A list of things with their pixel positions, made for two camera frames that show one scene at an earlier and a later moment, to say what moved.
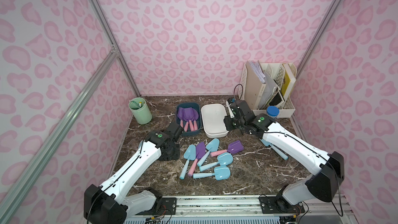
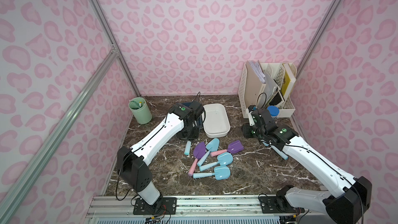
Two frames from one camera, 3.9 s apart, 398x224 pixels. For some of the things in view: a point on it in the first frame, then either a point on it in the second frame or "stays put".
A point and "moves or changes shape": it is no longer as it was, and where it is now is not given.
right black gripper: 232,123 → 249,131
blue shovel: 275,149 stays put
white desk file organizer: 263,85 stays put
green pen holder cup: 139,109 stays put
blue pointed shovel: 213,146 stays put
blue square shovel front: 221,172 stays put
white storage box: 212,116 stays put
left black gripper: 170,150 → 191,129
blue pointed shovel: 190,154 moves or changes shape
